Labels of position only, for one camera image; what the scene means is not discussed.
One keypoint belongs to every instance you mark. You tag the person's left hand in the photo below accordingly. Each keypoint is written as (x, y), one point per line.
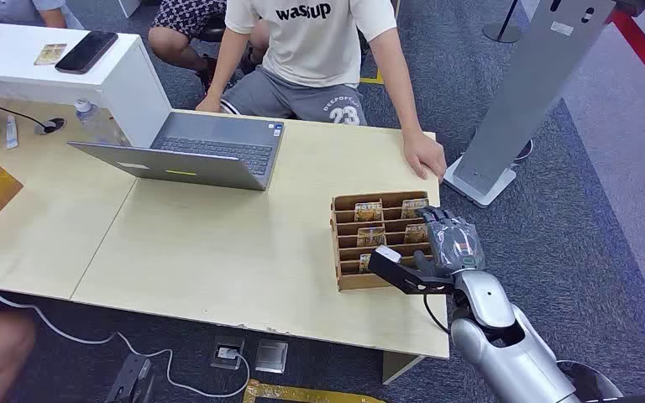
(422, 153)

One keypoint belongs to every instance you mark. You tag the person's right hand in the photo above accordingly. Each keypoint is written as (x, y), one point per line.
(209, 103)

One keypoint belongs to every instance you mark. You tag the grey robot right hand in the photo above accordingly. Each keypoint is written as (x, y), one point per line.
(456, 244)

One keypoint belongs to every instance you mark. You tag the hotel key card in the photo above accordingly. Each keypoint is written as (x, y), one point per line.
(365, 263)
(415, 233)
(368, 212)
(371, 237)
(412, 208)

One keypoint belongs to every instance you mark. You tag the person's right forearm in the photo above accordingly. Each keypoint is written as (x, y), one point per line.
(225, 69)

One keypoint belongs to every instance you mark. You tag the person's left forearm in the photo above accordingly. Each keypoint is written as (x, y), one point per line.
(406, 100)

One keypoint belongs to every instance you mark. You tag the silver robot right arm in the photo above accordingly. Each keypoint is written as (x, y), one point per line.
(500, 345)

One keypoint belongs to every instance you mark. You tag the crouching person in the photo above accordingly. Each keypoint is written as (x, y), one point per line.
(183, 16)

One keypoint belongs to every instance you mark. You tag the wooden slotted card holder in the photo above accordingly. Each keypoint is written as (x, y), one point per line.
(350, 281)

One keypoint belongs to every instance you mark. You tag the person in front of desk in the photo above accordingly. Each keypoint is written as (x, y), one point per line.
(311, 50)

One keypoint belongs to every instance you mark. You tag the key card on shelf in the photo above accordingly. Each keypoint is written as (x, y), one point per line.
(50, 54)

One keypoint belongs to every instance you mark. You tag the person behind white shelf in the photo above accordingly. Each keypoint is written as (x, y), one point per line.
(0, 8)

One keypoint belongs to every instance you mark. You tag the grey open laptop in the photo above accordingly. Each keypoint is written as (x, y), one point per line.
(211, 142)

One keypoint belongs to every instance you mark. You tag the white desk shelf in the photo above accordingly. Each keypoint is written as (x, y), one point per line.
(128, 94)

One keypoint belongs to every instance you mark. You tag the yellow floor tape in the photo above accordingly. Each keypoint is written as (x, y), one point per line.
(371, 80)
(300, 395)

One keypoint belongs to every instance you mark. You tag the round black base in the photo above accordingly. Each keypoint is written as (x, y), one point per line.
(524, 151)

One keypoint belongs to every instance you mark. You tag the clear plastic water bottle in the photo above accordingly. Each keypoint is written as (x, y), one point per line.
(91, 119)

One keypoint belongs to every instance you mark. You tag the grey kiosk stand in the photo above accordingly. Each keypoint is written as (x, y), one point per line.
(528, 83)

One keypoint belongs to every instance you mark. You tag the black smartphone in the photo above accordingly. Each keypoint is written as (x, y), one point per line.
(86, 51)

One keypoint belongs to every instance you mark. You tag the small white tube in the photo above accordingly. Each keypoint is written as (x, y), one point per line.
(11, 133)

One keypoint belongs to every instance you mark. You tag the silver floor socket plate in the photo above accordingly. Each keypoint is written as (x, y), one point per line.
(271, 356)

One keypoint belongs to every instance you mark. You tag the floor socket with plug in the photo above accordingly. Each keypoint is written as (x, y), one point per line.
(227, 353)

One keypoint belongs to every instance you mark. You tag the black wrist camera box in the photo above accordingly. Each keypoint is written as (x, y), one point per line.
(400, 272)

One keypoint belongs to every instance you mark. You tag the black stanchion post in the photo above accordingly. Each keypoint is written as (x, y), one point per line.
(501, 30)

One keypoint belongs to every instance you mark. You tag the black floor bracket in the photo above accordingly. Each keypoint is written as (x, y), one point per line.
(128, 378)

